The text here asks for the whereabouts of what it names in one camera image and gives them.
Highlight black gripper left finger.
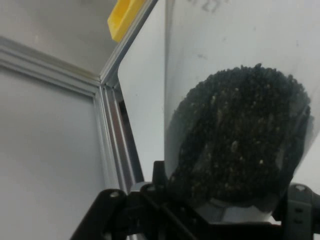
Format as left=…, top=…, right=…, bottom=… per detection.
left=69, top=161, right=201, bottom=240

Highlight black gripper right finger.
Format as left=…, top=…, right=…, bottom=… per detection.
left=272, top=182, right=320, bottom=240

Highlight black seeds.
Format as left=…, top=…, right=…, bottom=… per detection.
left=167, top=63, right=312, bottom=208

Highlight clear plastic jar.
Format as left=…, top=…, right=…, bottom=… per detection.
left=163, top=0, right=320, bottom=223

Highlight yellow plastic box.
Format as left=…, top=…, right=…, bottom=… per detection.
left=107, top=0, right=147, bottom=42

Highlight aluminium side rail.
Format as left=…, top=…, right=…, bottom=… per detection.
left=99, top=0, right=160, bottom=85

